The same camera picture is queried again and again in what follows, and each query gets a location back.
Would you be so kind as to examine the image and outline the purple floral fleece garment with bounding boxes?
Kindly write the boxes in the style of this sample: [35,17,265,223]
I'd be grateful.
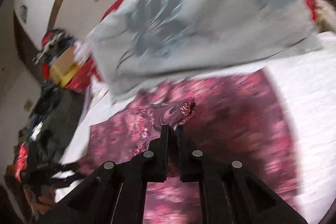
[79,71,305,223]

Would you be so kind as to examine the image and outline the dark clothes pile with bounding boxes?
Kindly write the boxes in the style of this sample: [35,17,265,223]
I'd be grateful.
[19,80,85,186]

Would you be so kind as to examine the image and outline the white bed sheet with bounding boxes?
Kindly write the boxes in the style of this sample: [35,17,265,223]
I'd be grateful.
[60,32,335,223]

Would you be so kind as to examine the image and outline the cardboard box yellow tape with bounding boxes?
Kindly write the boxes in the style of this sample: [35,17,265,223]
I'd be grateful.
[50,46,80,88]

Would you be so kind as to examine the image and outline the grey floral pillow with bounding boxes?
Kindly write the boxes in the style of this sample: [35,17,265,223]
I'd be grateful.
[87,0,321,101]

